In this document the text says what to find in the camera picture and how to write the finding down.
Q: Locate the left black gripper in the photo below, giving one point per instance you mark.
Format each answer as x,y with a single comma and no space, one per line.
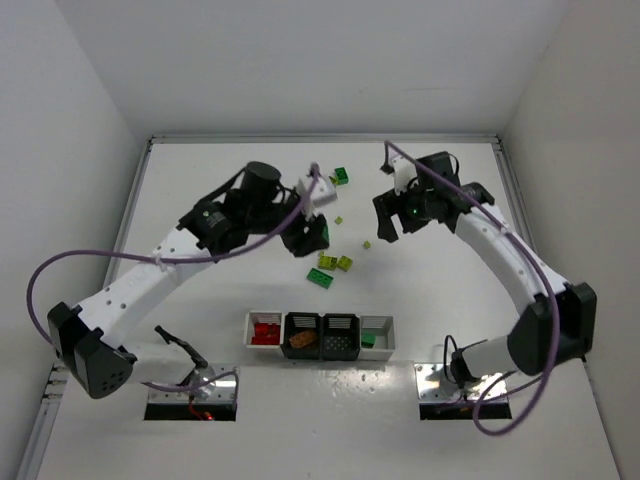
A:
304,238

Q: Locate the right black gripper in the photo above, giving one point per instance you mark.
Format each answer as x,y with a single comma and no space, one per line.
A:
388,206

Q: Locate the lime printed brick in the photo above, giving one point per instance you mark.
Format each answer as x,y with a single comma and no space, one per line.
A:
327,262

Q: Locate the lime square brick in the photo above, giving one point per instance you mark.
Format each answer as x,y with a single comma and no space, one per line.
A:
344,263

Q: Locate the green long brick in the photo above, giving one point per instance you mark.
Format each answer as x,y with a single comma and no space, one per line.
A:
319,278

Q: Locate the dark green brick top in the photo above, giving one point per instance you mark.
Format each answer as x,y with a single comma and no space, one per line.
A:
341,176

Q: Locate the orange brick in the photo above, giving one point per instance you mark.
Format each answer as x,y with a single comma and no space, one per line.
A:
303,339

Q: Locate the red square brick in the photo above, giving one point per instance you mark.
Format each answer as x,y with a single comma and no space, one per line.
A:
261,328

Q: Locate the green small brick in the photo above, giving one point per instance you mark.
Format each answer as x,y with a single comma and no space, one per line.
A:
367,340

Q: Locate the red long brick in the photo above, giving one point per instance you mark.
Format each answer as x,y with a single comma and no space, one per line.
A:
265,340

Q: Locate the green sloped brick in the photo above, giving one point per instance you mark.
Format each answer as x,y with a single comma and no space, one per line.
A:
326,235

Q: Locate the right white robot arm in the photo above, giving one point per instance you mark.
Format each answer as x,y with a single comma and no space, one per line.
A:
556,317

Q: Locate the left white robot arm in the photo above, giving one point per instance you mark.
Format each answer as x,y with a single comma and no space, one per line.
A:
248,210

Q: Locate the left black bin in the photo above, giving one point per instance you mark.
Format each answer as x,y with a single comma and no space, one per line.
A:
295,322

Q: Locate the black bin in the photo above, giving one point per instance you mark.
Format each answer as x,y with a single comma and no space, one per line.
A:
295,322
340,337

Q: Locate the left white bin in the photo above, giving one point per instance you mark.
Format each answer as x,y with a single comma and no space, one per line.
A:
266,316

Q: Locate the white bin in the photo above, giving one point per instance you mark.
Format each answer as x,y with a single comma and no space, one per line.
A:
266,316
383,327

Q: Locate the right black bin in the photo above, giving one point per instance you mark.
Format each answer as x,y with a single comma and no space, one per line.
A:
340,337

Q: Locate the right white bin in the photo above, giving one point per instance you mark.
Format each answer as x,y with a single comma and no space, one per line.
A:
383,327

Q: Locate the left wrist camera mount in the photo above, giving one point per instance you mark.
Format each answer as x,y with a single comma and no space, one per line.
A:
316,194

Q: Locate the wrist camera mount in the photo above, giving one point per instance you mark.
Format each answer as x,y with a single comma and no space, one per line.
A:
316,194
402,171

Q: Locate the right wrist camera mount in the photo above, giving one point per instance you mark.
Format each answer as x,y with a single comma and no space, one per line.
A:
402,171

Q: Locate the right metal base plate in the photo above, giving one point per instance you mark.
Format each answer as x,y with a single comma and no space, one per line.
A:
433,388

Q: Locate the metal base plate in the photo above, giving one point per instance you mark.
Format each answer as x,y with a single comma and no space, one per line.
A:
217,384
433,388

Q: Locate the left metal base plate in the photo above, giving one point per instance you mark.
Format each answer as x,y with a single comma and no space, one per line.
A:
217,384

